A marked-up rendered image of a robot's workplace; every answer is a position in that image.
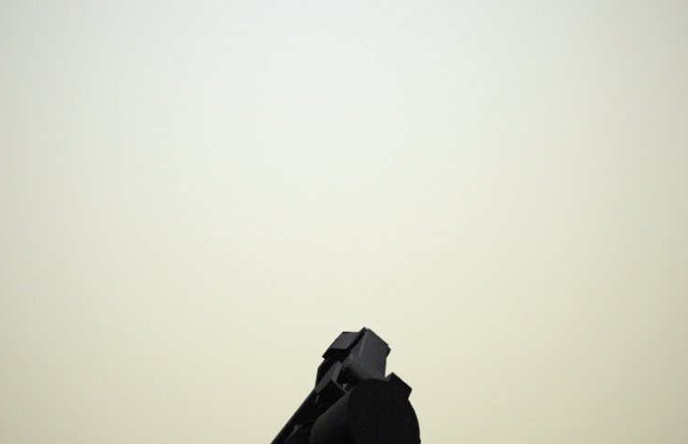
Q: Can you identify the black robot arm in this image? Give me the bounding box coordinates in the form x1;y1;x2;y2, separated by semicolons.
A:
271;327;421;444

